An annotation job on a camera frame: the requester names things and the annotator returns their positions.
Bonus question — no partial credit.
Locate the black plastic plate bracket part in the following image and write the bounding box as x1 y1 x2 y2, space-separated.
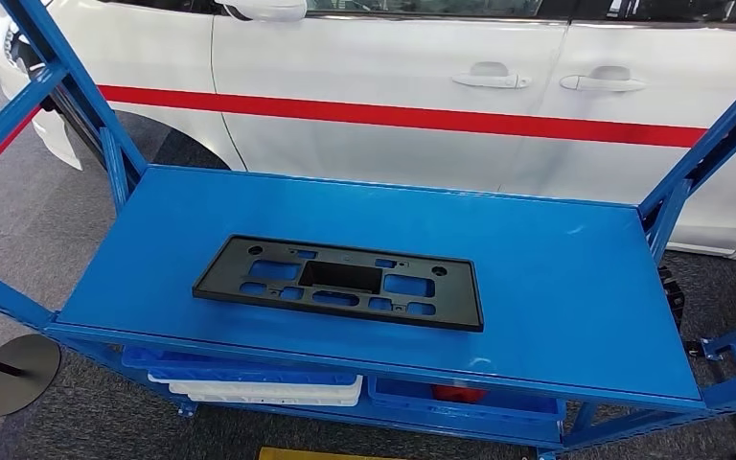
192 235 486 334

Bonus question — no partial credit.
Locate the blue metal shelf rack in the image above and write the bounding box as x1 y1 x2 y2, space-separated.
0 0 736 460

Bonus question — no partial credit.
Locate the white car with red stripe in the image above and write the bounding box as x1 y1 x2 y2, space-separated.
0 0 736 262

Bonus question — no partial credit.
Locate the red object in bin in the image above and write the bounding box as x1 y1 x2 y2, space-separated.
431 384 490 405

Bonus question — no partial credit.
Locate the white plastic bin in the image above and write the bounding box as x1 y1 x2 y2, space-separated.
147 373 365 408

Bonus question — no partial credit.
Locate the blue plastic bin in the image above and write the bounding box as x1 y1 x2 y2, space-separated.
366 376 567 439

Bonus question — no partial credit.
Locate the white car side mirror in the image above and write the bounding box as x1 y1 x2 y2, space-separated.
215 0 309 23

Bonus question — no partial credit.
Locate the black ribbed plastic object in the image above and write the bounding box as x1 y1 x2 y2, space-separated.
657 266 687 332

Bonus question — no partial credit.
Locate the black stanchion with round base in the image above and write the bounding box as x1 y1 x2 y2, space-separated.
0 334 62 419

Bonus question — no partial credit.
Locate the white car door handle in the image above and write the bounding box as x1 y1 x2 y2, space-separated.
558 65 649 94
450 61 533 90

